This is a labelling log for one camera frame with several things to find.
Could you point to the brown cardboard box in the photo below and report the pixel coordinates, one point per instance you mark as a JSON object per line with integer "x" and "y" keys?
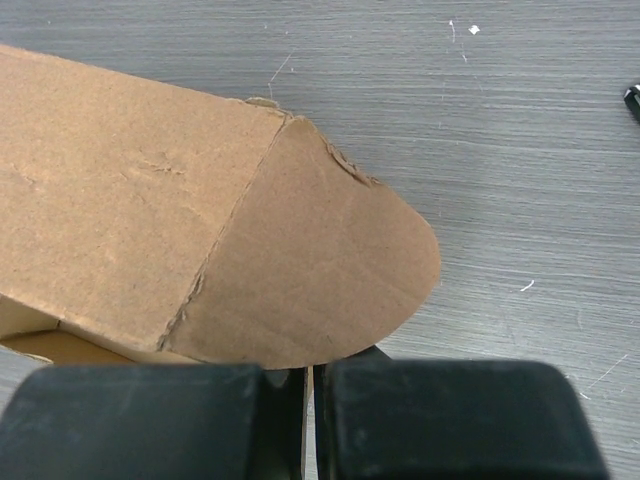
{"x": 147, "y": 224}

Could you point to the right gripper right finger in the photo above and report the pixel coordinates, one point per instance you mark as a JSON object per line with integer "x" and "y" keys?
{"x": 379, "y": 418}

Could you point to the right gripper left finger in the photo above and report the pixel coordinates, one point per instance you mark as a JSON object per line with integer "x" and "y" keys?
{"x": 155, "y": 422}

